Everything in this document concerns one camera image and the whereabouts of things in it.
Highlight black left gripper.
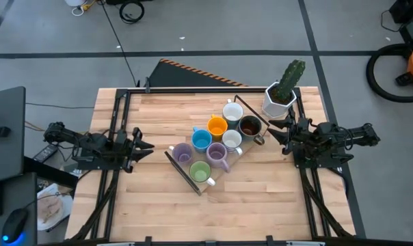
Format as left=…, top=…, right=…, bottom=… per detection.
left=115, top=126, right=155, bottom=174

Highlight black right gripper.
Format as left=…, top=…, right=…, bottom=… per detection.
left=266, top=106, right=313, bottom=156

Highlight dark brown glazed mug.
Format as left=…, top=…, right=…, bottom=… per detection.
left=237, top=115, right=266, bottom=146

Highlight plain mauve mug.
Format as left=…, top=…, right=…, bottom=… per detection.
left=168, top=142, right=195, bottom=167

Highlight white mug blue stripes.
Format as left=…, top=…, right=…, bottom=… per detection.
left=222, top=128, right=244, bottom=156

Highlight teal mug brown rim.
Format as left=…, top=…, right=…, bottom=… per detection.
left=222, top=98, right=245, bottom=131

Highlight green mug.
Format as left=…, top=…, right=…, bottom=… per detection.
left=188, top=160, right=217, bottom=187

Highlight lilac ribbed mug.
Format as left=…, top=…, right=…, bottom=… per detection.
left=205, top=141, right=232, bottom=174

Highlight white hexagonal plant pot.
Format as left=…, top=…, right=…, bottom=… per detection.
left=261, top=81, right=298, bottom=120

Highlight green cactus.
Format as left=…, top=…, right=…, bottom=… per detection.
left=277, top=59, right=306, bottom=102

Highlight yellow mug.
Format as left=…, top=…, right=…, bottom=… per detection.
left=206, top=113, right=229, bottom=141

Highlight black ramp orange striped edge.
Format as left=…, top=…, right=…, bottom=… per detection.
left=148, top=57, right=250, bottom=88

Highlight black power brick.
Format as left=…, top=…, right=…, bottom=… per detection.
left=32, top=143, right=59, bottom=163

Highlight white paper plate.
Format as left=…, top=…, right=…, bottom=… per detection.
left=36, top=183, right=75, bottom=232

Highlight black monitor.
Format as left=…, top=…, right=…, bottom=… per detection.
left=0, top=85, right=27, bottom=186

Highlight black computer mouse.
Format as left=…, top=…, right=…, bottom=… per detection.
left=1, top=208, right=30, bottom=245

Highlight white round object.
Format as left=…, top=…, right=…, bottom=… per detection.
left=64, top=0, right=88, bottom=17

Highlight black equipment case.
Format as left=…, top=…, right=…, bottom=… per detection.
left=388, top=0, right=413, bottom=46

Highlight black aluminium table frame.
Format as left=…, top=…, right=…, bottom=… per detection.
left=68, top=86, right=357, bottom=246

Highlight thin dark floor cable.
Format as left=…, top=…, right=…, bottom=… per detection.
left=24, top=101, right=96, bottom=111

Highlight black vacuum hose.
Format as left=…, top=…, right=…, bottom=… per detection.
left=364, top=42, right=413, bottom=104

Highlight long black floor cable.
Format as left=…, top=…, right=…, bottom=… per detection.
left=98, top=0, right=141, bottom=88

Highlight coiled black cable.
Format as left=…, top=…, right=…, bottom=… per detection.
left=118, top=0, right=146, bottom=25

